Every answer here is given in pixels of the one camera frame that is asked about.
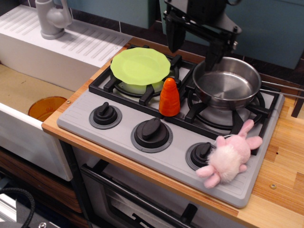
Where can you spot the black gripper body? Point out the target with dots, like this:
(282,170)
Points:
(204,18)

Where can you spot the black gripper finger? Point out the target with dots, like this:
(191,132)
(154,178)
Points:
(175,32)
(217,50)

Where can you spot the stainless steel pan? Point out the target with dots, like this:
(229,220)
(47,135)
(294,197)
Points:
(231,84)

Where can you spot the green plastic plate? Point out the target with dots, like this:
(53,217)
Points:
(140,66)

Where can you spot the black burner grate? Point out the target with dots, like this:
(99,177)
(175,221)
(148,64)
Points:
(196,122)

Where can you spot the orange toy carrot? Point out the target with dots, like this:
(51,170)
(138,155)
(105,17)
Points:
(169,104)

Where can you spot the grey toy stove top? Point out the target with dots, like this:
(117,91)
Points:
(236,192)

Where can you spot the right black stove knob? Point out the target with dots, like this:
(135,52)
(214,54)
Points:
(197,155)

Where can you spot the black stove knob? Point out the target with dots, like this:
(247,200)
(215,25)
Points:
(105,117)
(151,136)
(197,155)

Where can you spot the middle black stove knob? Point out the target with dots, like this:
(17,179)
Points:
(151,136)

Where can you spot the pink stuffed rabbit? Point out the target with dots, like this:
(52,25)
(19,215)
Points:
(229,157)

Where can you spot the left black stove knob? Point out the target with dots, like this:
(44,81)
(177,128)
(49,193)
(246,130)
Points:
(105,117)

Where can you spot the grey toy faucet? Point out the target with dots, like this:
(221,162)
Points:
(53,21)

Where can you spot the white toy sink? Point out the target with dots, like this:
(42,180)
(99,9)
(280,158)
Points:
(32,68)

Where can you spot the orange plastic cup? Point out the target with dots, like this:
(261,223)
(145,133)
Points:
(44,108)

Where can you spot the toy oven door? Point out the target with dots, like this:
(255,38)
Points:
(129,201)

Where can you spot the black oven door handle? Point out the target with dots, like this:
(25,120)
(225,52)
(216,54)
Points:
(182,222)

